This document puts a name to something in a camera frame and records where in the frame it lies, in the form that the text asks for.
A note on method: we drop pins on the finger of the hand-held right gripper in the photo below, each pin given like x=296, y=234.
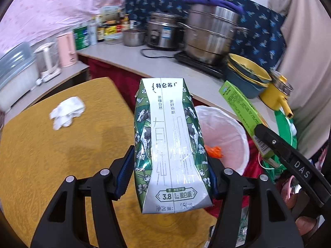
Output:
x=271, y=139

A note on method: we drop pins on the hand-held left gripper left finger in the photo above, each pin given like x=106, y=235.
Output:
x=126, y=170

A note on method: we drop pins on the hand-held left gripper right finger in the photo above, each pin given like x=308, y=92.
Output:
x=217, y=175

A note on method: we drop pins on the trash bin with white liner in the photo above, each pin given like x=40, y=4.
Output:
x=227, y=134

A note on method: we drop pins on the green cardboard box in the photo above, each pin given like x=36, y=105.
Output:
x=240, y=106

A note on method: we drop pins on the green and white milk carton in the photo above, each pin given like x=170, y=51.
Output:
x=170, y=134

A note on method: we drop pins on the green plastic bag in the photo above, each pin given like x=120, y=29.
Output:
x=281, y=126

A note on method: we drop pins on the orange plastic wrapper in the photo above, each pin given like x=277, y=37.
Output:
x=214, y=151

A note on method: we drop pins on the yellow pot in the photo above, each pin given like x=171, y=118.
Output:
x=271, y=98

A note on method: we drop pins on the yellow and blue bowl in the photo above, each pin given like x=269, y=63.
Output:
x=248, y=67
x=258, y=83
x=238, y=87

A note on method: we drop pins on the crumpled white tissue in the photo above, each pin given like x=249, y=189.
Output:
x=67, y=111

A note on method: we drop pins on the beige curtain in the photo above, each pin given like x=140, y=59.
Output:
x=305, y=56

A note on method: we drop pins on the black induction cooker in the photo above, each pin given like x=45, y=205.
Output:
x=196, y=64

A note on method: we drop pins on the blue patterned cloth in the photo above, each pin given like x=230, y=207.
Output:
x=258, y=31

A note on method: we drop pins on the large steel steamer pot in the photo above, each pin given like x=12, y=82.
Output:
x=209, y=36

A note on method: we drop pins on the small steel pot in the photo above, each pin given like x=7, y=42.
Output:
x=133, y=38

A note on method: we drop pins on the pink kettle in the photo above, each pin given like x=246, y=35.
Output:
x=66, y=51

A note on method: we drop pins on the clear glass kettle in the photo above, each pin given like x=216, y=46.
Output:
x=47, y=62

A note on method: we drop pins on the yellow labelled jar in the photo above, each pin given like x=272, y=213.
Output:
x=113, y=32

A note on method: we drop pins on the green can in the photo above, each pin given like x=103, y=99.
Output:
x=81, y=38

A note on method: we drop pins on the dark sauce bottle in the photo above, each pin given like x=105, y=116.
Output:
x=100, y=33

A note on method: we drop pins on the steel rice cooker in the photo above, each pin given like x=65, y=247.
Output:
x=163, y=35

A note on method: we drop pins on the white plastic bottle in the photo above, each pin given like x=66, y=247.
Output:
x=93, y=32

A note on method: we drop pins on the purple cloth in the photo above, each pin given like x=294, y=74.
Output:
x=219, y=2

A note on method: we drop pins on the clear lidded plastic container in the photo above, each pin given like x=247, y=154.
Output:
x=15, y=72

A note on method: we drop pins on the white carton box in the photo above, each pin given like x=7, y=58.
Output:
x=110, y=13

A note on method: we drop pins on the pink dotted curtain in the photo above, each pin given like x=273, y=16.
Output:
x=51, y=5

